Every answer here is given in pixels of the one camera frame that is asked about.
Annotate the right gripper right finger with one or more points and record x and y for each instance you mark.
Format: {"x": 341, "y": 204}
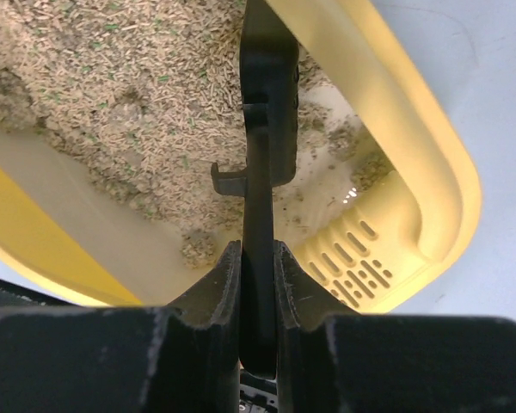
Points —
{"x": 332, "y": 359}

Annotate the beige cat litter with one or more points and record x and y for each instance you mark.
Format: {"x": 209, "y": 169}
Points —
{"x": 147, "y": 96}

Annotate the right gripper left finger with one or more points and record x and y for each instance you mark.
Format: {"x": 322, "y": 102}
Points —
{"x": 182, "y": 357}

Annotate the black slotted litter scoop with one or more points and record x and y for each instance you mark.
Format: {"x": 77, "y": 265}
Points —
{"x": 268, "y": 68}

